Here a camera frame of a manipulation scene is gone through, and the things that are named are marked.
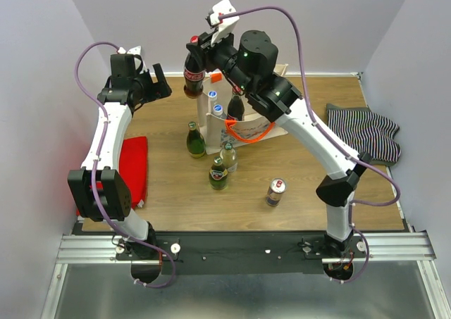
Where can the clear glass soda bottle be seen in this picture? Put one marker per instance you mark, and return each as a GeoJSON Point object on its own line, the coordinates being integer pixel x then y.
{"type": "Point", "coordinates": [229, 157]}

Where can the front green beer bottle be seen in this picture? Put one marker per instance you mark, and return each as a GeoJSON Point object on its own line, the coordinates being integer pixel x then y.
{"type": "Point", "coordinates": [218, 174]}

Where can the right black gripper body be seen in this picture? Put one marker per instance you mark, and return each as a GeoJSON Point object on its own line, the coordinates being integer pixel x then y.
{"type": "Point", "coordinates": [223, 58]}

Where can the red bull energy can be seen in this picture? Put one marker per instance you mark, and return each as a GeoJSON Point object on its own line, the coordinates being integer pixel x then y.
{"type": "Point", "coordinates": [275, 191]}

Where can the blue label water bottle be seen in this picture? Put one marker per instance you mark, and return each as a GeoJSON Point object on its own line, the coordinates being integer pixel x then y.
{"type": "Point", "coordinates": [219, 112]}

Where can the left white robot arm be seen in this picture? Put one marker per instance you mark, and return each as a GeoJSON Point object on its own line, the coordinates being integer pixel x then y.
{"type": "Point", "coordinates": [114, 117]}

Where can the beige canvas tote bag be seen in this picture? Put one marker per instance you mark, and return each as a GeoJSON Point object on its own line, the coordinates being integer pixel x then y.
{"type": "Point", "coordinates": [213, 129]}

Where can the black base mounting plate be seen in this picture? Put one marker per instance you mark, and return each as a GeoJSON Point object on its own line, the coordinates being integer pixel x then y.
{"type": "Point", "coordinates": [241, 253]}

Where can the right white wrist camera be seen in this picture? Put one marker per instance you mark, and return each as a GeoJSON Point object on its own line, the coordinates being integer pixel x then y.
{"type": "Point", "coordinates": [222, 20]}

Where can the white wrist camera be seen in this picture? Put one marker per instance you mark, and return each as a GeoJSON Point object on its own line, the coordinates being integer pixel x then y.
{"type": "Point", "coordinates": [222, 20]}
{"type": "Point", "coordinates": [136, 52]}

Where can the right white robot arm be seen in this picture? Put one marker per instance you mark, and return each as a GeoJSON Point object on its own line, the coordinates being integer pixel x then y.
{"type": "Point", "coordinates": [286, 106]}

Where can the clear plastic water bottle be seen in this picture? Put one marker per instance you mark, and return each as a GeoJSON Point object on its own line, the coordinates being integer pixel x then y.
{"type": "Point", "coordinates": [212, 96]}

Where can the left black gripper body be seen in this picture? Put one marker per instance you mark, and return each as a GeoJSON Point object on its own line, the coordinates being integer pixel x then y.
{"type": "Point", "coordinates": [147, 89]}

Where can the striped folded cloth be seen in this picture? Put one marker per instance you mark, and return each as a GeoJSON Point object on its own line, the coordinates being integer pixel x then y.
{"type": "Point", "coordinates": [366, 131]}

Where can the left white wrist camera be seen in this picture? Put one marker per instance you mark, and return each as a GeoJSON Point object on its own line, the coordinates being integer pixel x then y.
{"type": "Point", "coordinates": [136, 52]}

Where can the green glass bottle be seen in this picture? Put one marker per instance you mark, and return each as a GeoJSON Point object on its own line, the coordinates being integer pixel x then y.
{"type": "Point", "coordinates": [195, 141]}

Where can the cola glass bottle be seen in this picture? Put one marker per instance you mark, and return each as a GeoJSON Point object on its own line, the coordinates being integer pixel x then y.
{"type": "Point", "coordinates": [236, 108]}
{"type": "Point", "coordinates": [194, 70]}

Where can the red folded cloth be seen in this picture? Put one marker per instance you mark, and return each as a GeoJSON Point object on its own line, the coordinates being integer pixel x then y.
{"type": "Point", "coordinates": [135, 164]}

